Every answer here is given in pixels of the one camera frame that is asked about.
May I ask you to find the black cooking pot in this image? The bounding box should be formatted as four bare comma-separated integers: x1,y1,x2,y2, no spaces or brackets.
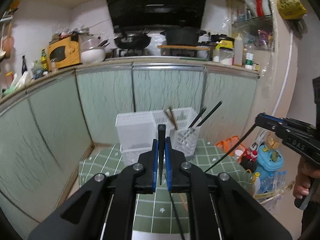
160,27,207,46

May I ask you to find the dark soy sauce bottle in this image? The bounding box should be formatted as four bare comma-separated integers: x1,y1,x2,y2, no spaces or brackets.
240,149,258,173

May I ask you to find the clear jar black lid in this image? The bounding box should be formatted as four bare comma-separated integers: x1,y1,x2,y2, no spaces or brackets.
213,47,234,66

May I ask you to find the yellow microwave oven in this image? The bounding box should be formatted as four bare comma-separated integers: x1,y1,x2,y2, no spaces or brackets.
47,35,80,69

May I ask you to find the black range hood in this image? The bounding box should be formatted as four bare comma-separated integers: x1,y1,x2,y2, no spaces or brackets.
106,0,206,33

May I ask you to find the white utensil holder caddy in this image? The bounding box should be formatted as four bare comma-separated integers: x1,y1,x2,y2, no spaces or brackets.
115,107,202,166

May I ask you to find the white squeeze bottle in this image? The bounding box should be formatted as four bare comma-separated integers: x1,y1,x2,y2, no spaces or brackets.
233,34,244,67

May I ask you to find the yellow lid plastic jar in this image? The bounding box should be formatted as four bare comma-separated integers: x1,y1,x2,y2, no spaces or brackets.
265,135,280,151

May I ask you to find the orange plastic bag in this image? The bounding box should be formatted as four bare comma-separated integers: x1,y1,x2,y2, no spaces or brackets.
215,136,246,159

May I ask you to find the green checkered tablecloth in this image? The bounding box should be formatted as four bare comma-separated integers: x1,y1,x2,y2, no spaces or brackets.
79,144,255,239

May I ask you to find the wooden chopstick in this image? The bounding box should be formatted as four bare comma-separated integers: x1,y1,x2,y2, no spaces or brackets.
169,106,178,130
164,109,173,125
179,193,188,212

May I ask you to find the white bowl stack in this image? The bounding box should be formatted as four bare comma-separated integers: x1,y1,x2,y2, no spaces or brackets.
80,38,108,64

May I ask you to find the black wok pan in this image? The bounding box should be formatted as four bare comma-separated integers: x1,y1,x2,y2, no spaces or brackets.
114,32,151,49

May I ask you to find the person right hand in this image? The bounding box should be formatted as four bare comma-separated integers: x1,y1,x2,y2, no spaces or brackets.
293,157,319,199

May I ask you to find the black chopstick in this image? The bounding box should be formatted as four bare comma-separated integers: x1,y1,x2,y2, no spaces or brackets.
169,193,185,240
189,106,207,128
197,101,222,127
204,124,256,173
158,124,166,185

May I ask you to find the green label bottle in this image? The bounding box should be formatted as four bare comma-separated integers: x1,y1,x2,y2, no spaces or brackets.
244,52,254,70

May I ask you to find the yellow hanging bag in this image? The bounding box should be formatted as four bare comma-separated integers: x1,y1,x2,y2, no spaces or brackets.
277,0,307,20

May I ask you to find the wooden cutting board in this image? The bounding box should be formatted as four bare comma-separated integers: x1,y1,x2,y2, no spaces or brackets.
157,45,210,51

